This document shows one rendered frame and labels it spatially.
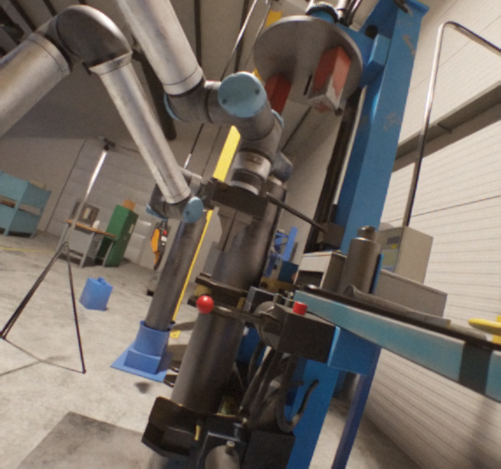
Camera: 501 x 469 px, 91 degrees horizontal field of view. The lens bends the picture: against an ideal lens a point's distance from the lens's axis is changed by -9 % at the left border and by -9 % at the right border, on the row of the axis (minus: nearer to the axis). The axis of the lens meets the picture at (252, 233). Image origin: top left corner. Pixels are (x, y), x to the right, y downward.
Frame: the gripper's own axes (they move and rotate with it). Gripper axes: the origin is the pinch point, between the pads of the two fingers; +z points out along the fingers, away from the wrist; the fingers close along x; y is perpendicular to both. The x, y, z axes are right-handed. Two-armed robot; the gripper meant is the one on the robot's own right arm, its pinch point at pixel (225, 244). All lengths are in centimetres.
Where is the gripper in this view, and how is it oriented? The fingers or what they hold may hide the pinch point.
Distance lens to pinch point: 64.0
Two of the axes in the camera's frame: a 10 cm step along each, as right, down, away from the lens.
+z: -3.1, 9.4, -1.5
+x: 9.4, 3.3, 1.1
